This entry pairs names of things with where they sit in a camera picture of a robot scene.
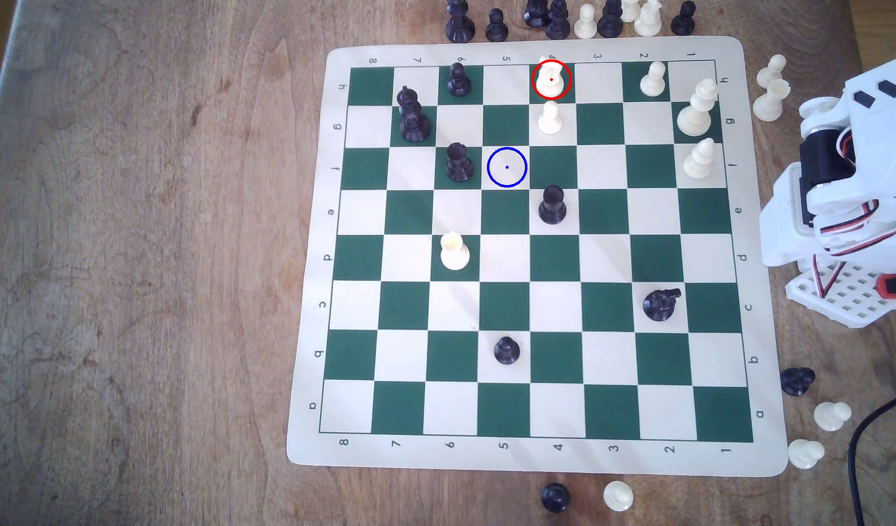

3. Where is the white rook chess piece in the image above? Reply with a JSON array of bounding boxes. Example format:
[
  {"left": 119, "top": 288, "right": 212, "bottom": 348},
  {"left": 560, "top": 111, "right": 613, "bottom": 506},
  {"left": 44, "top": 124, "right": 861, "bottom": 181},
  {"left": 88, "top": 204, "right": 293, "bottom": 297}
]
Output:
[{"left": 534, "top": 56, "right": 569, "bottom": 99}]

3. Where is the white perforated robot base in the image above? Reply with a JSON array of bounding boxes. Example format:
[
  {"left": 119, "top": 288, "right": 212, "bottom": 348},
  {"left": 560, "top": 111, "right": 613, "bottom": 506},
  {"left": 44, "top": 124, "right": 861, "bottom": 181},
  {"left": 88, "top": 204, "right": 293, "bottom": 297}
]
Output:
[{"left": 784, "top": 257, "right": 896, "bottom": 329}]

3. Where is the green and cream chess mat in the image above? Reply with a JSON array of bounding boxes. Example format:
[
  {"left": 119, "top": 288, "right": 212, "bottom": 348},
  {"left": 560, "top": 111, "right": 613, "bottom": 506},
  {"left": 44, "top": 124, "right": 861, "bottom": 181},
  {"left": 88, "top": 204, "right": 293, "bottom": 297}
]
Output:
[{"left": 286, "top": 35, "right": 790, "bottom": 479}]

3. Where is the white knight chess piece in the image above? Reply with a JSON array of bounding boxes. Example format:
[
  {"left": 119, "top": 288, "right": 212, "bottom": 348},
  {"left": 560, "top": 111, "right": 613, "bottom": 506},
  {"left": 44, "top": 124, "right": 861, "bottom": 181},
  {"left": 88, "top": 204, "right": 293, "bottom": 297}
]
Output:
[{"left": 634, "top": 0, "right": 664, "bottom": 38}]

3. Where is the white pawn centre left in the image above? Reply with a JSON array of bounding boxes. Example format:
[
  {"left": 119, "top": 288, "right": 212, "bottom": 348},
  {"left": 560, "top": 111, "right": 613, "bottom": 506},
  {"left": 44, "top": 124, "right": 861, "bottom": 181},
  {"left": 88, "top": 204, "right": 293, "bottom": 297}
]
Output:
[{"left": 440, "top": 231, "right": 471, "bottom": 272}]

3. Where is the black cable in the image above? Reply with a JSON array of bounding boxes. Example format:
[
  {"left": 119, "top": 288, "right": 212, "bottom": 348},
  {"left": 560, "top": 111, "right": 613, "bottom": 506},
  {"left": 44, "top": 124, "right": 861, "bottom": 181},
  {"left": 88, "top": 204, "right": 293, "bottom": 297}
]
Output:
[{"left": 846, "top": 389, "right": 896, "bottom": 526}]

